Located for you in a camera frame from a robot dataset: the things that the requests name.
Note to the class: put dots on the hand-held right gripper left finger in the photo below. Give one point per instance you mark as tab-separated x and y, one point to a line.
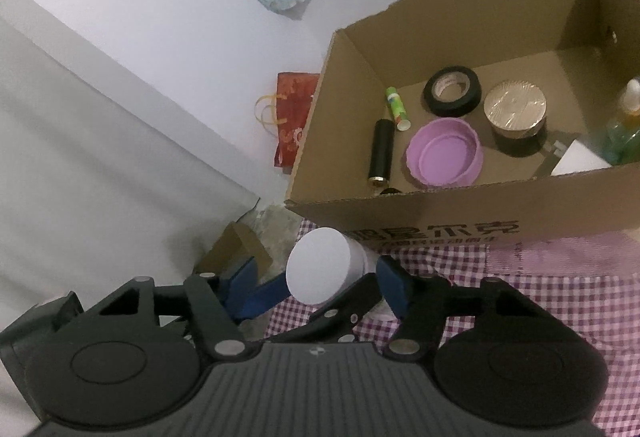
242	288

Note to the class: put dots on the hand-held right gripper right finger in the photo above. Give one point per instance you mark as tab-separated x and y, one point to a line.
395	288

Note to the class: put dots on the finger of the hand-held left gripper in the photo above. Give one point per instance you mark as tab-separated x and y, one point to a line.
270	297
345	308

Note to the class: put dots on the white plastic bottle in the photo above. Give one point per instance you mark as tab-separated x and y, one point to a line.
320	267

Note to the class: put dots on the brown cardboard box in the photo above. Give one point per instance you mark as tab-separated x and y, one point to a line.
400	223

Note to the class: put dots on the black car key fob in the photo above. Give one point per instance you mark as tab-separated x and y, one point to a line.
389	191

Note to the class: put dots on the purple plastic lid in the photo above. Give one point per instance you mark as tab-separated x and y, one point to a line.
442	162

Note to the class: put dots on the black cylindrical flashlight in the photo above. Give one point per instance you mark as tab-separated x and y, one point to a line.
381	147

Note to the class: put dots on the green glue stick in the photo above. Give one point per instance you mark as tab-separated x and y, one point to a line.
396	107

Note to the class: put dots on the black tape roll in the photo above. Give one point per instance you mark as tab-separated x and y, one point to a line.
430	100

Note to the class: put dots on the black jar with gold lid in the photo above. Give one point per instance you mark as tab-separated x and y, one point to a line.
515	106

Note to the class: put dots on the white charger plug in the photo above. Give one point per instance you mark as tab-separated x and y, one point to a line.
582	159

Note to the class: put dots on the green dropper bottle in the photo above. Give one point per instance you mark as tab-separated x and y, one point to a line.
622	132

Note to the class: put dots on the brown cardboard piece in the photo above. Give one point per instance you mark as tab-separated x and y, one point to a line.
235	248

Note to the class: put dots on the red gift bag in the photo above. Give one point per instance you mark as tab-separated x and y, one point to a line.
295	117

